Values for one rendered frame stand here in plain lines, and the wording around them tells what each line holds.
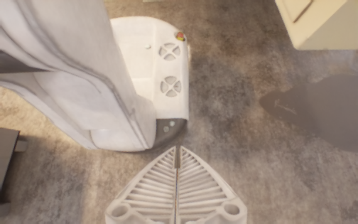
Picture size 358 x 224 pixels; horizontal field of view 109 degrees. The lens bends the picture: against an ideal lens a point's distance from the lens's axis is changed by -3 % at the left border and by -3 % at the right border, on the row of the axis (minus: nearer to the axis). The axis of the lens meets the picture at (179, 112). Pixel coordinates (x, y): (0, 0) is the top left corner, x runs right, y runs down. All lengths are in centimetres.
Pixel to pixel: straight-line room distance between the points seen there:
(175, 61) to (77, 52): 43
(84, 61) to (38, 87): 21
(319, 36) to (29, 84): 57
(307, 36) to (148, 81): 52
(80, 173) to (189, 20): 134
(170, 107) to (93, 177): 61
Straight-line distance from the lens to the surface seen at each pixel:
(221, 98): 93
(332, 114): 130
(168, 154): 16
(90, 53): 23
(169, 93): 61
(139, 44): 76
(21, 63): 25
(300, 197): 107
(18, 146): 124
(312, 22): 36
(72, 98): 40
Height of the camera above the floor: 82
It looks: 72 degrees down
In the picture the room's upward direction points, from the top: 4 degrees counter-clockwise
